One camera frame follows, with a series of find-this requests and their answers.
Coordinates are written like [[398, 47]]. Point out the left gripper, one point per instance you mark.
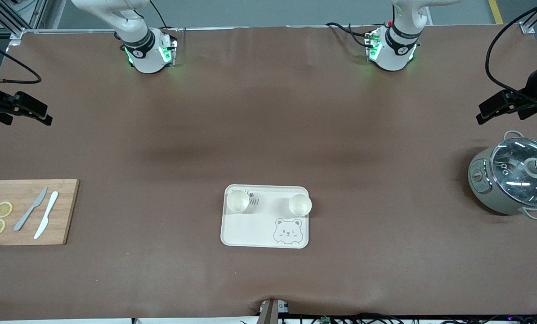
[[533, 88]]

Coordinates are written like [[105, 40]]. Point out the grey plastic knife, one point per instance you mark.
[[29, 210]]

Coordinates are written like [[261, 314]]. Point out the brown table mat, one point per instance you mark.
[[268, 112]]

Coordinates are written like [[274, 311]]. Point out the wooden cutting board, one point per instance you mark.
[[66, 216]]

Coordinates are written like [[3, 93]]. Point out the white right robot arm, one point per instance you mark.
[[138, 49]]

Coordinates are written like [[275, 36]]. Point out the camera stand at table edge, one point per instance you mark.
[[272, 311]]

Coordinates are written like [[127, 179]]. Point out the glass pot lid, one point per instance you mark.
[[516, 166]]

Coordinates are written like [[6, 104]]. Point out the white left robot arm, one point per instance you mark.
[[396, 49]]

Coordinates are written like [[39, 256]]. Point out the white plastic cup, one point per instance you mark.
[[300, 204], [238, 200]]

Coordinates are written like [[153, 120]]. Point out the cream bear print tray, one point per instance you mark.
[[259, 225]]

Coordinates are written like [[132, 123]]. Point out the white plastic knife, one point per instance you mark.
[[47, 213]]

